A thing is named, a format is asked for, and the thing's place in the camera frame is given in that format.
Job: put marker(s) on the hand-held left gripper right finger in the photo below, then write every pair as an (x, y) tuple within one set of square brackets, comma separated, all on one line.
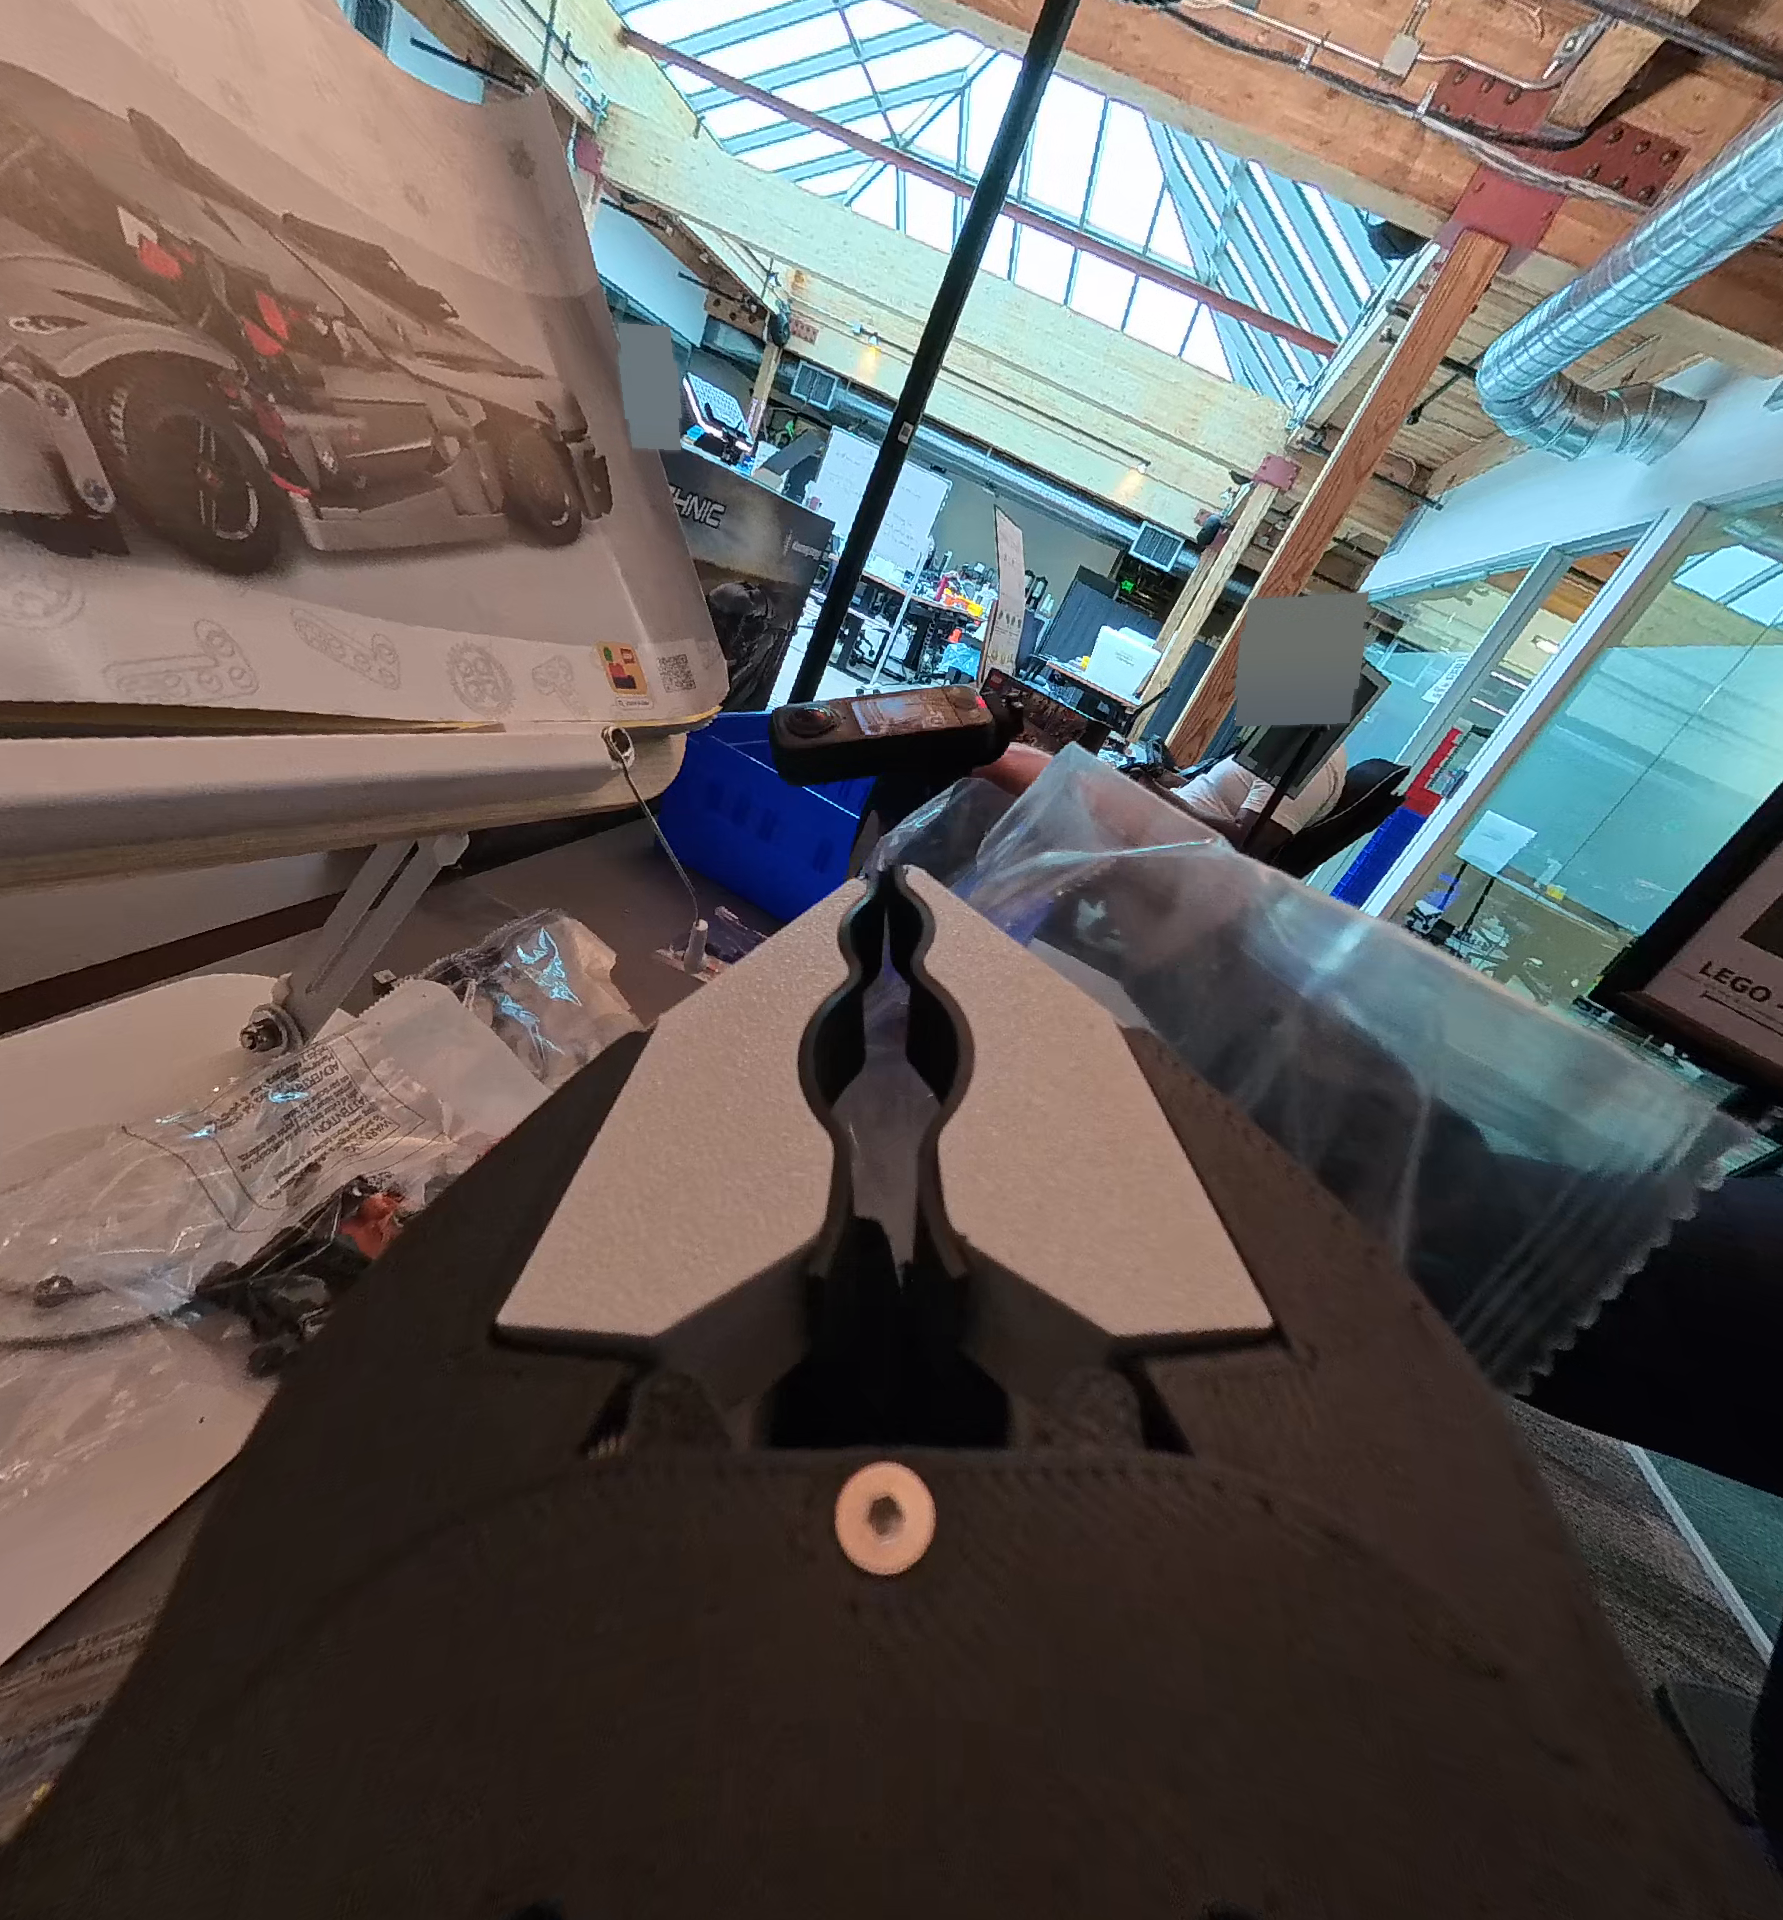
[(1115, 1200)]

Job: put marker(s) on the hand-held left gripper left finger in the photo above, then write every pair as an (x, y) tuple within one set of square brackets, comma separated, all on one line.
[(650, 1200)]

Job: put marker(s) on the clear plastic bag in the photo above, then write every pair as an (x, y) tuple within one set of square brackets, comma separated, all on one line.
[(1357, 1021)]

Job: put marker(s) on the black lego set box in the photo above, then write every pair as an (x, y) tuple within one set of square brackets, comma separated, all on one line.
[(754, 599)]

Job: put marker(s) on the small lego set box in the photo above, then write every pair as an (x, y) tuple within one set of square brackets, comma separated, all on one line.
[(1061, 715)]

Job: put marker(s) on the large white-label lego parts bag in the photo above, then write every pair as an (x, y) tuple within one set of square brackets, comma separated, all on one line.
[(230, 1137)]

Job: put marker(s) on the lego instruction booklet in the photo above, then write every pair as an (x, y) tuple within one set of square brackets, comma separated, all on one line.
[(308, 372)]

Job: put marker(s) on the person's right hand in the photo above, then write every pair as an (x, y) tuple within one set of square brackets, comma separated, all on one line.
[(1040, 776)]

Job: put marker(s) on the blue plastic bin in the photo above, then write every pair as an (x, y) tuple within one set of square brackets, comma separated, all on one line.
[(771, 815)]

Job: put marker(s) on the brown cardboard sheet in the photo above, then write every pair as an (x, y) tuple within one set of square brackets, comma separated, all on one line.
[(1008, 599)]

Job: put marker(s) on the white board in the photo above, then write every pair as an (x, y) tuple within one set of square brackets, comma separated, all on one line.
[(879, 496)]

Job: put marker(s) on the clear bag of pale parts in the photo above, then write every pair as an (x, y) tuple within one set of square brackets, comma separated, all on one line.
[(546, 973)]

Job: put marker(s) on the black steel column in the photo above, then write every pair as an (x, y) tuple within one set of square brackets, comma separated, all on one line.
[(932, 327)]

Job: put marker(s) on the black office chair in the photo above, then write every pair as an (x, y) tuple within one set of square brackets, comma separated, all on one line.
[(1345, 815)]

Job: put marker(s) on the black framed marker sign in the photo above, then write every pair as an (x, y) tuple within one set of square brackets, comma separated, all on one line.
[(1757, 961)]

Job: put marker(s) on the wooden post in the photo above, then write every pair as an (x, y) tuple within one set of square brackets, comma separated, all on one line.
[(1357, 448)]

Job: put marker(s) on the silver ventilation duct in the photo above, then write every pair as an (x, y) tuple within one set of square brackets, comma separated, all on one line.
[(1655, 256)]

